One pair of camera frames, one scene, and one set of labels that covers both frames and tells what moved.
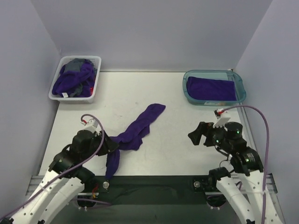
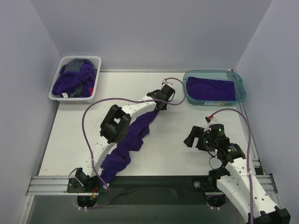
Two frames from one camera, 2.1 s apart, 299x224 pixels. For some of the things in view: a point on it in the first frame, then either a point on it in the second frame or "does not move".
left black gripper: (105, 143) → (161, 102)
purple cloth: (199, 88) does not move
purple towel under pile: (64, 80) does not move
